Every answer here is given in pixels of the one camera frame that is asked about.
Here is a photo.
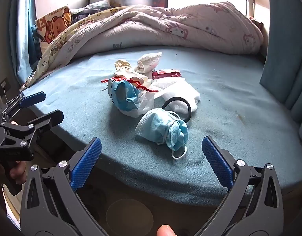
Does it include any black hair tie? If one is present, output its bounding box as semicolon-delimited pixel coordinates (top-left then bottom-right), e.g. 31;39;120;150
161;96;193;124

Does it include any white bag with blue mask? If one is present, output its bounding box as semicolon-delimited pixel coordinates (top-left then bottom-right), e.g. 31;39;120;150
108;79;155;118

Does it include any blue face mask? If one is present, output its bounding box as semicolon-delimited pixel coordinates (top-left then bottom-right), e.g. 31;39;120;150
135;108;188;160

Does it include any red braided cord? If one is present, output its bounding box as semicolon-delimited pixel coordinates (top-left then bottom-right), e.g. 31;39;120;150
100;76;159;93

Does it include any white foam sheet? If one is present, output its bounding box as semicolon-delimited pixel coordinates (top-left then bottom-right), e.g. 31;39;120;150
150;77;200;112

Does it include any cream paper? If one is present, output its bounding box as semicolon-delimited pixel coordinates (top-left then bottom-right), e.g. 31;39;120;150
114;59;132;76

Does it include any white tissue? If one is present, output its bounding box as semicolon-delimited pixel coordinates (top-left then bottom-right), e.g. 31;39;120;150
134;52;162;74

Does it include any red and white wrapper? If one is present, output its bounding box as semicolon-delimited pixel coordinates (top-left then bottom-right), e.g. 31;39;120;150
152;69;181;79

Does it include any person's left hand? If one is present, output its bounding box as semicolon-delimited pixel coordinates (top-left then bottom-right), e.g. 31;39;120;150
0;161;27;185

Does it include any person's right hand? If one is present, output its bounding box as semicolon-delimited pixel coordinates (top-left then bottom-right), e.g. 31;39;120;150
156;225;177;236

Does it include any teal mattress sheet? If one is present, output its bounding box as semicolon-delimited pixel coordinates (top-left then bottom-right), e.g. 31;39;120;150
25;47;302;206

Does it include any teal curtain left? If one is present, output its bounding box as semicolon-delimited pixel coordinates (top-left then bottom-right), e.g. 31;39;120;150
9;0;42;85

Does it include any teal curtain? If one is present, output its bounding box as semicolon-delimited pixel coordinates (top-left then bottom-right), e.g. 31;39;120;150
9;0;42;85
260;0;302;140

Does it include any yellow cartoon bear pillow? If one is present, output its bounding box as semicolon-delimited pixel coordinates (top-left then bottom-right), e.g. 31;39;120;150
35;6;72;53

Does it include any dark clothing pile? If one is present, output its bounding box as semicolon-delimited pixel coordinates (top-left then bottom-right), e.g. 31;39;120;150
70;7;102;23

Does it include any teal curtain right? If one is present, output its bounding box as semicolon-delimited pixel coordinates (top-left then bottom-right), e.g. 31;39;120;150
260;0;302;140

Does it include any pink cartoon quilt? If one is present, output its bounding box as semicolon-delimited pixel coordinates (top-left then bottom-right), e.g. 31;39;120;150
21;2;264;89

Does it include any wall power socket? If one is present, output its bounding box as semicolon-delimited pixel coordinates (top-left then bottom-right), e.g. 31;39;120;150
0;77;11;92

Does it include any white charging cable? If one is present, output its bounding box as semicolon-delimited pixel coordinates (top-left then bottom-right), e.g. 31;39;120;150
0;82;10;104

